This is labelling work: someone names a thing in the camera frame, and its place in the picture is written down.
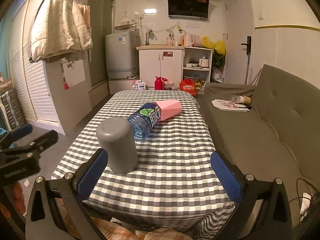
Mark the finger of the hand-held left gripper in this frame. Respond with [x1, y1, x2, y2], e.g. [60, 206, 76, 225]
[0, 123, 33, 148]
[15, 130, 59, 158]

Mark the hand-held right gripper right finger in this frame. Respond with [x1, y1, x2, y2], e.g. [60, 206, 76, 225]
[210, 151, 293, 240]

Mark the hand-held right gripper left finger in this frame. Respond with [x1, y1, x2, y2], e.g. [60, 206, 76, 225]
[25, 148, 110, 240]

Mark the grey cup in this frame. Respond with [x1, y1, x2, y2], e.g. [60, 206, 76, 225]
[96, 117, 138, 174]

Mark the pink cup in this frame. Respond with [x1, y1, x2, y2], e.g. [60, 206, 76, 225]
[152, 100, 183, 122]

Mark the dark ribbed suitcase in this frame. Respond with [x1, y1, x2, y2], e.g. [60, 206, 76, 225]
[0, 87, 27, 132]

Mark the white louvered wardrobe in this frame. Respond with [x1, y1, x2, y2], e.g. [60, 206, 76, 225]
[10, 0, 93, 136]

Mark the grey sofa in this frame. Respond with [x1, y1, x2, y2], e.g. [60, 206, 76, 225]
[200, 64, 320, 240]

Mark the plaid cloth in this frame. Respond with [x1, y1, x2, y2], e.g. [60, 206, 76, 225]
[56, 200, 195, 240]

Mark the grey checkered tablecloth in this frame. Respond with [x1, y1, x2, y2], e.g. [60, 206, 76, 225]
[51, 90, 237, 240]

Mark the white printed paper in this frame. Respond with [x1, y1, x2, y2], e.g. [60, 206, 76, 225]
[211, 99, 252, 112]

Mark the blue plastic bottle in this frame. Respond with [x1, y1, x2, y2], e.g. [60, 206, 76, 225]
[127, 107, 162, 141]

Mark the white charger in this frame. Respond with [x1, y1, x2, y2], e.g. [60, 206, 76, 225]
[299, 192, 312, 214]

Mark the washing machine stand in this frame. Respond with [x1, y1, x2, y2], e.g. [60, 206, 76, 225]
[108, 74, 140, 95]

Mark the red shopping bag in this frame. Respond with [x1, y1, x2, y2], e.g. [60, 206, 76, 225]
[179, 79, 198, 98]

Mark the white printed package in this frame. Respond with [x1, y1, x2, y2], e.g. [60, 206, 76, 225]
[132, 79, 147, 91]

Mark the red thermos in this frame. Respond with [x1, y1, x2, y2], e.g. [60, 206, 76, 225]
[154, 76, 167, 91]

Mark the white quilted jacket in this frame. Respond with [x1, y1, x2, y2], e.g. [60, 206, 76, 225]
[29, 0, 93, 62]

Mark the white washing machine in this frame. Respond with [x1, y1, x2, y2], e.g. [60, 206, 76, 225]
[105, 29, 140, 79]

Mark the white open shelf unit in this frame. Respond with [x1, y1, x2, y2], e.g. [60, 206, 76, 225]
[182, 46, 214, 85]

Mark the white sink cabinet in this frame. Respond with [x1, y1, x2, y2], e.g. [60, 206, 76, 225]
[136, 45, 185, 90]

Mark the pink hanging garment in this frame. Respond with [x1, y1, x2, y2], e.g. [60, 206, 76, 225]
[80, 4, 91, 29]

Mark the yellow plastic bag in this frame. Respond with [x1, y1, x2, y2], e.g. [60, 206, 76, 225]
[202, 36, 227, 55]

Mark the white electric kettle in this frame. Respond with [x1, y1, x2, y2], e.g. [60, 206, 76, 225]
[184, 33, 195, 47]

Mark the white door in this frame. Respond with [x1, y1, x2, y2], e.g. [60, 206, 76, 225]
[224, 0, 252, 84]

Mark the black range hood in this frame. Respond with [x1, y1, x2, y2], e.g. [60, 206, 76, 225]
[166, 0, 210, 19]

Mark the black cable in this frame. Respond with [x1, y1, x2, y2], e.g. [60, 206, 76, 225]
[289, 177, 314, 221]

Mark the black door handle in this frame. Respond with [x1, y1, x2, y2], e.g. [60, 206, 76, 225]
[241, 36, 252, 55]

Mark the wire clothes hanger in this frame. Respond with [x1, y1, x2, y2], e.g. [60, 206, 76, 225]
[116, 12, 137, 26]

